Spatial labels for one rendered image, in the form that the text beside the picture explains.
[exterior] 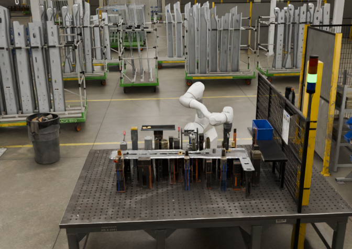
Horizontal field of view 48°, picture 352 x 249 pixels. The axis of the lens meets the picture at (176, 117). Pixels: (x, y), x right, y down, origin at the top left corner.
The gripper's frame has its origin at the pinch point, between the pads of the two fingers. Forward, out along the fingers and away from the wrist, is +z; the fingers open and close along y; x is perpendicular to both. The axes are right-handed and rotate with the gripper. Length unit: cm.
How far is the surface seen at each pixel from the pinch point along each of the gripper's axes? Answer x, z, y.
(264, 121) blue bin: 49, -7, -54
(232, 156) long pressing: 4.3, 6.5, 9.1
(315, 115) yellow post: 65, -49, 53
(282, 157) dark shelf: 50, 3, 21
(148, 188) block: -79, 35, 21
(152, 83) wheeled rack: -108, 80, -609
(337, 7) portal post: 341, -101, -605
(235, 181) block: 6.5, 26.9, 22.8
